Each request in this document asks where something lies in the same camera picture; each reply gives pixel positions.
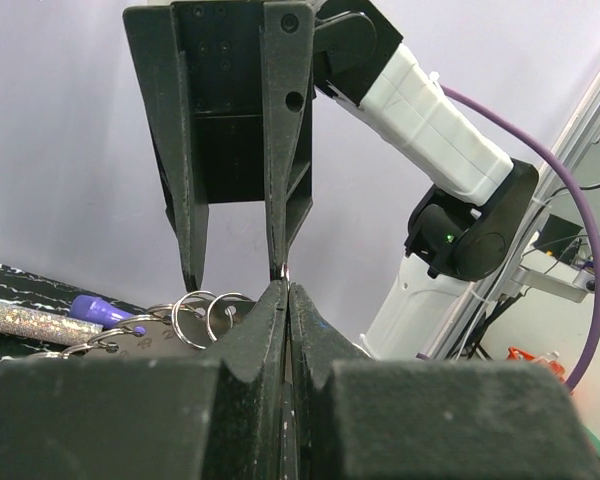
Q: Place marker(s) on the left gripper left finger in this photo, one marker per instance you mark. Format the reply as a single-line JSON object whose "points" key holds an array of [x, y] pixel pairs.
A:
{"points": [[215, 414]]}

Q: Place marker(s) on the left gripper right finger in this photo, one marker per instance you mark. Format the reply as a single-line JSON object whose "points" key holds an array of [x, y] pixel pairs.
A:
{"points": [[359, 418]]}

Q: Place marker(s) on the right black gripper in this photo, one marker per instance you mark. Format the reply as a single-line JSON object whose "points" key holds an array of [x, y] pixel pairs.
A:
{"points": [[227, 90]]}

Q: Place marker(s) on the large toothed keyring disc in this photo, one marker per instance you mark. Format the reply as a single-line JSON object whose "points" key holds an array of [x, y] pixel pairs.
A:
{"points": [[186, 327]]}

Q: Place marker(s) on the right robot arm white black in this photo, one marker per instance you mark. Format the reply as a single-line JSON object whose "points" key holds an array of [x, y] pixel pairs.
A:
{"points": [[462, 229]]}

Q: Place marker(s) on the glitter toy microphone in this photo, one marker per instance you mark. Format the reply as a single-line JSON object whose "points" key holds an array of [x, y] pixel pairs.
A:
{"points": [[43, 326]]}

